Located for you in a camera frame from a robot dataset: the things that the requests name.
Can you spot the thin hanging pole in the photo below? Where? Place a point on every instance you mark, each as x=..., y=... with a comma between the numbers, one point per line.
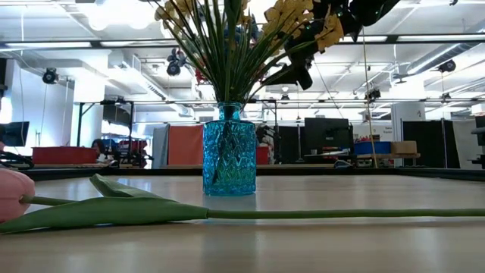
x=367, y=83

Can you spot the blue patterned glass vase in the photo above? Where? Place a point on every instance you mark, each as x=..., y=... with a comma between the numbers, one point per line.
x=235, y=159

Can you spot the pink artificial tulip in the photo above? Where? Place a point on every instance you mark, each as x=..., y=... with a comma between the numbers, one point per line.
x=113, y=212

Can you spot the wide black partition panel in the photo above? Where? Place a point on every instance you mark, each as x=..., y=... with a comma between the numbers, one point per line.
x=432, y=140

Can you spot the small blue-grey object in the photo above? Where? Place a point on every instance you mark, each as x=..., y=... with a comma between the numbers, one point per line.
x=343, y=165

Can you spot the orange partition panel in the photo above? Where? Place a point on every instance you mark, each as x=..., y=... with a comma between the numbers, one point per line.
x=185, y=140

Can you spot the silver ventilation duct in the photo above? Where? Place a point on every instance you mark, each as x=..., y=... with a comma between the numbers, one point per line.
x=435, y=58

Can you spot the black equipment silhouette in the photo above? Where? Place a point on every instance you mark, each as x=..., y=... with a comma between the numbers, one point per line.
x=480, y=140

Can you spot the large black monitor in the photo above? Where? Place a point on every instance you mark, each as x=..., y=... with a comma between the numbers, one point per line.
x=326, y=130

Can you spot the yellow artificial flower bunch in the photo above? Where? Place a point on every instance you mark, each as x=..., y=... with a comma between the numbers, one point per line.
x=165, y=12
x=288, y=15

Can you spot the narrow black partition panel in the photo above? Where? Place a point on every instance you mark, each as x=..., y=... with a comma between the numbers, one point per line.
x=290, y=144

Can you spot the blue plastic bin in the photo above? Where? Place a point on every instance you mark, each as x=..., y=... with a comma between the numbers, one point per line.
x=379, y=148

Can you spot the black table edge rail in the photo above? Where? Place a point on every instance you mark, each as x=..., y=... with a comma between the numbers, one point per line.
x=76, y=172

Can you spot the grey partition panel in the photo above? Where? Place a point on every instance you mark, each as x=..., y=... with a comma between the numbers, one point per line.
x=160, y=144

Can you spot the dark computer monitor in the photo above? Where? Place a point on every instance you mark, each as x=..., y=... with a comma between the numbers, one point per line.
x=15, y=133

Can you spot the long red bin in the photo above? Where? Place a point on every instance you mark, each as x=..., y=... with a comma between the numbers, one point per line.
x=64, y=155

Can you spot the black metal frame stand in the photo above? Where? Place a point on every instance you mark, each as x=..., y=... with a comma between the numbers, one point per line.
x=131, y=121

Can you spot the small red box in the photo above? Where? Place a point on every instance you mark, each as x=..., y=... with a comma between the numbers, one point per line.
x=261, y=157

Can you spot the dark workstation equipment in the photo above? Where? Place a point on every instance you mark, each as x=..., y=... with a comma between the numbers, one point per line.
x=129, y=155

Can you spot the black overhead frame bar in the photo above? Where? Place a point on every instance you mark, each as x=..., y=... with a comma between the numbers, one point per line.
x=392, y=38

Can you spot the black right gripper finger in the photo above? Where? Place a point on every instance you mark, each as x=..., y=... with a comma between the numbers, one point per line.
x=299, y=49
x=284, y=76

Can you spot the brown cardboard box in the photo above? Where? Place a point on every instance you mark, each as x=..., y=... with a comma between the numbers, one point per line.
x=403, y=147

